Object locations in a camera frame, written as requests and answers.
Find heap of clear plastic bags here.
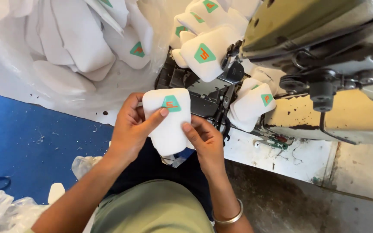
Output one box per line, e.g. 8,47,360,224
0,189,49,233

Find blue mat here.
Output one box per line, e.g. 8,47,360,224
0,90,114,205

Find person's left hand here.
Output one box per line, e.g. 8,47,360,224
106,93,170,166

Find crumpled clear plastic scrap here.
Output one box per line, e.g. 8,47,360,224
71,156,103,180

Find clear bag of white pads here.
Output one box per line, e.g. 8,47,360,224
0,0,174,125

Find dark trousers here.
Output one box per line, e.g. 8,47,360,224
106,137,229,222

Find olive green shirt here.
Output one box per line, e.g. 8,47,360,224
91,179,214,233

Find person's right hand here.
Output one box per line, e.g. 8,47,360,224
182,115,228,182

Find small plain white pad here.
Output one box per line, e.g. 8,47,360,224
48,183,66,205

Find white green-labelled shoe tongue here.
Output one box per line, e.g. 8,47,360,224
142,87,192,157
238,78,262,95
229,82,277,132

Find green thread snips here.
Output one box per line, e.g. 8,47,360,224
254,136,291,151

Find silver bracelet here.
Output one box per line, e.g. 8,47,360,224
212,198,244,225

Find pile of labelled white tongues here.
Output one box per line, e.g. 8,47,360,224
169,0,250,83

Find beige industrial sewing machine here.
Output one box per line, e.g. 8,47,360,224
156,0,373,156

